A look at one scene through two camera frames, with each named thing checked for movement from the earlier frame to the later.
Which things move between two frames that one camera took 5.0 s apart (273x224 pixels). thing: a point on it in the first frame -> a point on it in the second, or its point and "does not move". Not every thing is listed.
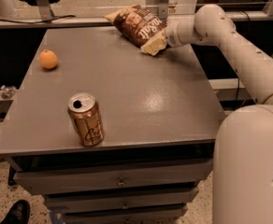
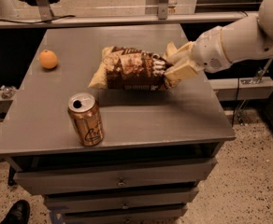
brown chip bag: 142,26 -> 130,69
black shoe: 19,213 does not move
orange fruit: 48,59 does not move
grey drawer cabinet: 107,134 does not move
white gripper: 173,35 -> 208,50
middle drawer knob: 125,206 does not move
